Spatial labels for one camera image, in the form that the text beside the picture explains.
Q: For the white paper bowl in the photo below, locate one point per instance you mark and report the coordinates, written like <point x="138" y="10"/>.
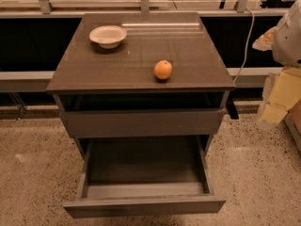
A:
<point x="108" y="36"/>

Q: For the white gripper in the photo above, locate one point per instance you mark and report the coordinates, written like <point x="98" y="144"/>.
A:
<point x="289" y="42"/>

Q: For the grey top drawer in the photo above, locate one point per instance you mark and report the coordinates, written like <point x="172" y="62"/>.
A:
<point x="142" y="123"/>

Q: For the grey drawer cabinet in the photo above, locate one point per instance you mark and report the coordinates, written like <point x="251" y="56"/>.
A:
<point x="90" y="78"/>

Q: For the cardboard box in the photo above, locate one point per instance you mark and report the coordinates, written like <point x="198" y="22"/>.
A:
<point x="293" y="121"/>

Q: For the orange fruit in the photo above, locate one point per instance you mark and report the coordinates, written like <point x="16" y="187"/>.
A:
<point x="163" y="70"/>

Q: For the grey drawer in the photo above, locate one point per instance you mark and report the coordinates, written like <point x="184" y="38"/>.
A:
<point x="140" y="176"/>
<point x="142" y="123"/>

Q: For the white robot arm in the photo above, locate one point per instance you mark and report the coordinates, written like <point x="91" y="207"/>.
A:
<point x="287" y="44"/>

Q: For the metal window railing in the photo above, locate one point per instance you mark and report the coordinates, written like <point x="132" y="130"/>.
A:
<point x="144" y="0"/>

